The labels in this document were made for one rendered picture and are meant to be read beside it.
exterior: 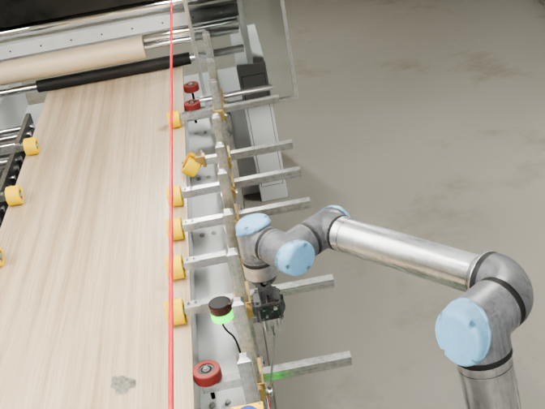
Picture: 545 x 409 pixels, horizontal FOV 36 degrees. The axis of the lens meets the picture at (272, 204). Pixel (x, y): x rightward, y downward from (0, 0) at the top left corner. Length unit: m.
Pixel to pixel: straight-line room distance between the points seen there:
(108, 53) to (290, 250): 2.79
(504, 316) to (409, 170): 3.50
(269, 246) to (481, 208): 2.76
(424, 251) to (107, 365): 1.10
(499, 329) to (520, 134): 3.87
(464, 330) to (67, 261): 1.81
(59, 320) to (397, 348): 1.60
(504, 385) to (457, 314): 0.18
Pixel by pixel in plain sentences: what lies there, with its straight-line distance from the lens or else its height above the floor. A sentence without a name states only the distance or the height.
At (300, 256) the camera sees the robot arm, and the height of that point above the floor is 1.34.
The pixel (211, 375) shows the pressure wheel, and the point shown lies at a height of 0.91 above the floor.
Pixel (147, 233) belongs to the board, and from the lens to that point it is 3.13.
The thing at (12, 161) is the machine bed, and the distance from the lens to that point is 4.21.
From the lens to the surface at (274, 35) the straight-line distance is 4.57.
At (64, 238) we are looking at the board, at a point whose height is 0.90.
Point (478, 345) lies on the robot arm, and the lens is 1.62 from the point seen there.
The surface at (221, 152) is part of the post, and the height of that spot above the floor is 1.11.
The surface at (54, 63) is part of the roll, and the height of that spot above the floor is 1.06.
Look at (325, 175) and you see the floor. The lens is 5.17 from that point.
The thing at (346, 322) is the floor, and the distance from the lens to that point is 3.95.
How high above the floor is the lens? 2.45
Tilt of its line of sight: 30 degrees down
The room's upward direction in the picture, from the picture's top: 10 degrees counter-clockwise
